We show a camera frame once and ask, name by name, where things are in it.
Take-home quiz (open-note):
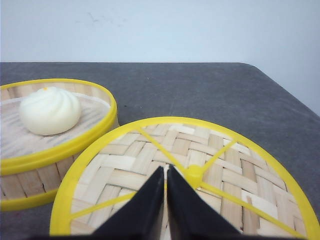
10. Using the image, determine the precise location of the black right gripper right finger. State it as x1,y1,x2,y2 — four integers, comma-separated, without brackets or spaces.
167,165,240,237

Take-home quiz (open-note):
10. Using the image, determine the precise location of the woven bamboo steamer lid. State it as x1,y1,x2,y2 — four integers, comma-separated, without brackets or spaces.
49,116,320,240

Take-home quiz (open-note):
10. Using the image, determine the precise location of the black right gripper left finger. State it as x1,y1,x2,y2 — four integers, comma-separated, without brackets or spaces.
93,167,164,237

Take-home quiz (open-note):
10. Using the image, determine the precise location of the white steamed bun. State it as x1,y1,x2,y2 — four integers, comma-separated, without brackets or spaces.
19,86,82,136

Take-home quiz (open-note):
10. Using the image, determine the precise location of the bamboo steamer basket with bun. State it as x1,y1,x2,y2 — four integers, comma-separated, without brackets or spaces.
0,78,119,211

